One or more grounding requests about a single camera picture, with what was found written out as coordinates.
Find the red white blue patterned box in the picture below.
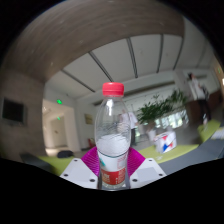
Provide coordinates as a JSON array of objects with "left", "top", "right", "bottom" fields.
[{"left": 154, "top": 131, "right": 178, "bottom": 154}]

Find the framed wall picture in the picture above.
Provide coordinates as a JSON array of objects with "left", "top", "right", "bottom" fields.
[{"left": 84, "top": 113, "right": 94, "bottom": 125}]

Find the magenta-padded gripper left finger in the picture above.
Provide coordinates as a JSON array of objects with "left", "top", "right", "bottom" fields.
[{"left": 59, "top": 146, "right": 102, "bottom": 190}]

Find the green cube seat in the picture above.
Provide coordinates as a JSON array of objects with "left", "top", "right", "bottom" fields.
[{"left": 36, "top": 154, "right": 76, "bottom": 176}]

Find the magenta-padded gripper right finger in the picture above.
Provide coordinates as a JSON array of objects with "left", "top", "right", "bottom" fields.
[{"left": 125, "top": 147, "right": 167, "bottom": 190}]

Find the black wall screen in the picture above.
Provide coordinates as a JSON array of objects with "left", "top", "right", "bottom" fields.
[{"left": 0, "top": 97, "right": 28, "bottom": 126}]

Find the black bag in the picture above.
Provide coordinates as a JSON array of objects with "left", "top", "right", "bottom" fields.
[{"left": 56, "top": 149, "right": 75, "bottom": 159}]

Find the row of potted plants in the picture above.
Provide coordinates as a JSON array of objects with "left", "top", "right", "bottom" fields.
[{"left": 136, "top": 88, "right": 189, "bottom": 126}]

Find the clear red-capped water bottle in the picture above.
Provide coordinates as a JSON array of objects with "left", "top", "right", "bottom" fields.
[{"left": 94, "top": 81, "right": 132, "bottom": 191}]

